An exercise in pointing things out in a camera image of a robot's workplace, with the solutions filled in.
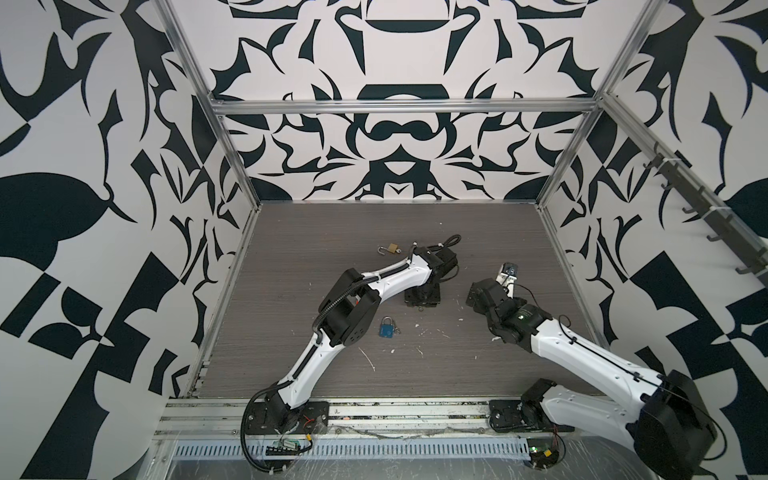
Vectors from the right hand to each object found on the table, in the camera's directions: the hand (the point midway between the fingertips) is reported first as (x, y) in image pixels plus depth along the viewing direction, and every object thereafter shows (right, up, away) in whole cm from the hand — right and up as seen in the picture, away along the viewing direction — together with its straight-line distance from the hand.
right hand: (489, 292), depth 84 cm
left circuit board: (-53, -35, -11) cm, 64 cm away
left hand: (-16, -4, +9) cm, 18 cm away
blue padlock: (-28, -12, +5) cm, 31 cm away
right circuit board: (+8, -35, -13) cm, 38 cm away
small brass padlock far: (-26, +12, +20) cm, 35 cm away
